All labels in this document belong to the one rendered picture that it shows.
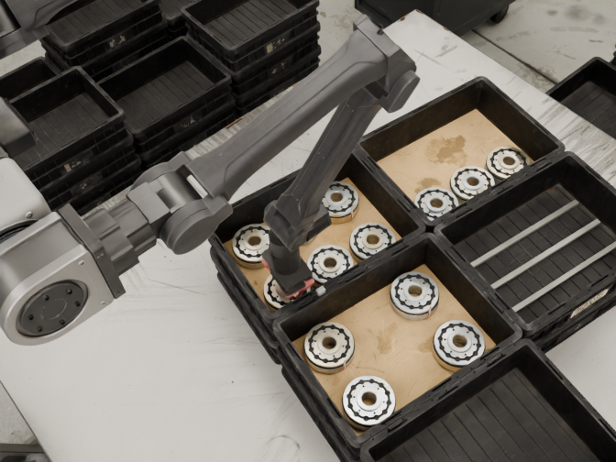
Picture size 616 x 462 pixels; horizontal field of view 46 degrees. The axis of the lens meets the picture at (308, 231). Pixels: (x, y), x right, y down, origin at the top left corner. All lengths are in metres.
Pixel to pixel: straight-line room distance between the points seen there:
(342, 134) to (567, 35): 2.47
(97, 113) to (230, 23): 0.60
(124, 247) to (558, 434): 0.93
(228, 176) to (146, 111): 1.70
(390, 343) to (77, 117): 1.42
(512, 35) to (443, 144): 1.69
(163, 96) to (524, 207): 1.42
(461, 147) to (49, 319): 1.20
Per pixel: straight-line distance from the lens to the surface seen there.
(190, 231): 0.96
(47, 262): 0.91
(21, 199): 0.94
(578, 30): 3.60
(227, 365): 1.68
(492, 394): 1.52
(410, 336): 1.55
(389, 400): 1.46
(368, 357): 1.53
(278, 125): 0.99
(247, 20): 2.77
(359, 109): 1.14
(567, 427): 1.53
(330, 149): 1.19
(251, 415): 1.63
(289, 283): 1.46
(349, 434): 1.36
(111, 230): 0.92
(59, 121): 2.56
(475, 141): 1.88
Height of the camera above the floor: 2.21
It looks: 55 degrees down
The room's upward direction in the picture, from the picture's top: 4 degrees counter-clockwise
